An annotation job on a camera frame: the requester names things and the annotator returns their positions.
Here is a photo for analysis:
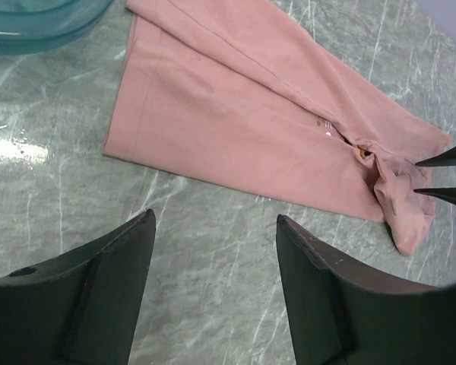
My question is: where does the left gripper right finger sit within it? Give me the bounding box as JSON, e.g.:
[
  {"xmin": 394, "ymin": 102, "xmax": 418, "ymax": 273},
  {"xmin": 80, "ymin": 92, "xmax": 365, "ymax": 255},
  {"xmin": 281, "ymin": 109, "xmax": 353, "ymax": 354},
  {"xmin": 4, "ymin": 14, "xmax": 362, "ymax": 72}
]
[{"xmin": 276, "ymin": 215, "xmax": 456, "ymax": 364}]

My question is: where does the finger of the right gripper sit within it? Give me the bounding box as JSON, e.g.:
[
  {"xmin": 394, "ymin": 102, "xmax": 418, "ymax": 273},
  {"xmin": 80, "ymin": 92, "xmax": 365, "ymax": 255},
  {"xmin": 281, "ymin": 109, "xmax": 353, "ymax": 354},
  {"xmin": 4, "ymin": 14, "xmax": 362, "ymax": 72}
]
[
  {"xmin": 413, "ymin": 187, "xmax": 456, "ymax": 205},
  {"xmin": 416, "ymin": 146, "xmax": 456, "ymax": 167}
]

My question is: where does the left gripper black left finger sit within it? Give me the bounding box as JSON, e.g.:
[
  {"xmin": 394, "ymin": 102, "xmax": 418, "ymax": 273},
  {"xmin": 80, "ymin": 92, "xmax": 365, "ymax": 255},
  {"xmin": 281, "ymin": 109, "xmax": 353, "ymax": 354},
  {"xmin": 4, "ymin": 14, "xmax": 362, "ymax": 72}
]
[{"xmin": 0, "ymin": 210, "xmax": 156, "ymax": 364}]

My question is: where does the pink printed t shirt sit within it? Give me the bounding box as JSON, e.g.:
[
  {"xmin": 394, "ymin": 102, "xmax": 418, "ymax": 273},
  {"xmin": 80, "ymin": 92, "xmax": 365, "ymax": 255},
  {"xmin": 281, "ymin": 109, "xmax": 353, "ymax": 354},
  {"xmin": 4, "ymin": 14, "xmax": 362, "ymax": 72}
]
[{"xmin": 103, "ymin": 1, "xmax": 451, "ymax": 256}]

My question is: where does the teal transparent plastic bin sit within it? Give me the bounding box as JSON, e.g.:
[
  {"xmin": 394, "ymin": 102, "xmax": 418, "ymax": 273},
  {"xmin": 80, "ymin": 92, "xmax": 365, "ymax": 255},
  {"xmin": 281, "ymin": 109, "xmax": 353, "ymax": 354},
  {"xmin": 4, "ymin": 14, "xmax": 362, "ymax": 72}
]
[{"xmin": 0, "ymin": 0, "xmax": 113, "ymax": 56}]

